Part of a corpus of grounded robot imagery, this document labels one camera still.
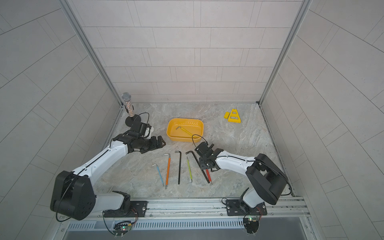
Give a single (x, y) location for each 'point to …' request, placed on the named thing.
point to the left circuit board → (121, 228)
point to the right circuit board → (251, 224)
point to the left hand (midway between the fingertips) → (163, 143)
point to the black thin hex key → (179, 165)
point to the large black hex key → (188, 152)
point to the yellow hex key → (181, 127)
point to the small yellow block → (226, 115)
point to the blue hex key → (160, 175)
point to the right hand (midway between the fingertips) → (204, 164)
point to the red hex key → (208, 176)
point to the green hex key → (190, 170)
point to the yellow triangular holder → (238, 120)
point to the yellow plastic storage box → (194, 126)
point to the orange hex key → (168, 170)
